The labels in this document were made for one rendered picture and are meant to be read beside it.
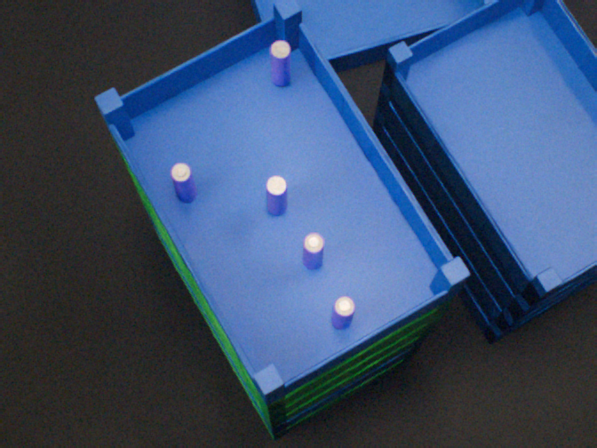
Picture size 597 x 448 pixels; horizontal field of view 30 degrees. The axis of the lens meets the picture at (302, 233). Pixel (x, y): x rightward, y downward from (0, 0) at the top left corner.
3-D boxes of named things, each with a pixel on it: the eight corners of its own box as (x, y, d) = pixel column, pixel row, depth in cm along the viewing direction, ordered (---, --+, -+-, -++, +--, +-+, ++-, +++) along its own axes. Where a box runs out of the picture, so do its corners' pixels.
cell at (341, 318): (327, 316, 98) (330, 301, 92) (345, 306, 98) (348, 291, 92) (338, 333, 98) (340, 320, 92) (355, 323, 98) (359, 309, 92)
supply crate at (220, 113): (107, 129, 103) (91, 97, 95) (292, 30, 106) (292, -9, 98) (265, 406, 96) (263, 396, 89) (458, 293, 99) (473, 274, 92)
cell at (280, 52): (283, 36, 98) (284, 66, 104) (266, 46, 98) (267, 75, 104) (294, 52, 98) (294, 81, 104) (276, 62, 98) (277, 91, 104)
